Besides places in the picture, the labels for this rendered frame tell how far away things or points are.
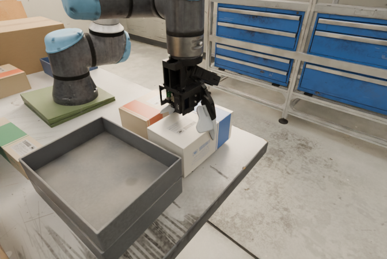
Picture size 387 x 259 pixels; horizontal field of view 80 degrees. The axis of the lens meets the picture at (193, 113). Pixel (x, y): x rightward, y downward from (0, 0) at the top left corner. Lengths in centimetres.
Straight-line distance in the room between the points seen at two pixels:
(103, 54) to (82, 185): 48
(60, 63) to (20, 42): 49
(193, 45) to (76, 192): 37
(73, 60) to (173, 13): 48
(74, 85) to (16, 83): 34
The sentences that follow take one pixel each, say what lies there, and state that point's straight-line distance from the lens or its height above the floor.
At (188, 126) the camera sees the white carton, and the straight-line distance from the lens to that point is 56.
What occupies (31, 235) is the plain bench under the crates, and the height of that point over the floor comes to 70.
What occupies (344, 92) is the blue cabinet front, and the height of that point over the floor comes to 40.
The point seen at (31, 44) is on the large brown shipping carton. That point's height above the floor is 83.
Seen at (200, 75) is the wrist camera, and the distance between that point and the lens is 51.
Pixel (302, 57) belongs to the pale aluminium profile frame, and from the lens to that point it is 186.
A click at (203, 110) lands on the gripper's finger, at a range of 52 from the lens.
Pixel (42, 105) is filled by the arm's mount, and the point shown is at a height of 74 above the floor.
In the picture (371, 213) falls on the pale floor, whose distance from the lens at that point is 167.
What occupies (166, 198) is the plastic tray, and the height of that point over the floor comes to 73.
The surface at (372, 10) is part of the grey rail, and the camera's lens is 177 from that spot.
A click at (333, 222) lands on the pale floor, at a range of 153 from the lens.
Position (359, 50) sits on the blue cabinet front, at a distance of 183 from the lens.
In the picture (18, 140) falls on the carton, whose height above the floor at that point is 76.
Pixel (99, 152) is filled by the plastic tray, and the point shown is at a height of 75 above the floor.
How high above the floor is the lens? 113
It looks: 32 degrees down
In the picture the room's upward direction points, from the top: straight up
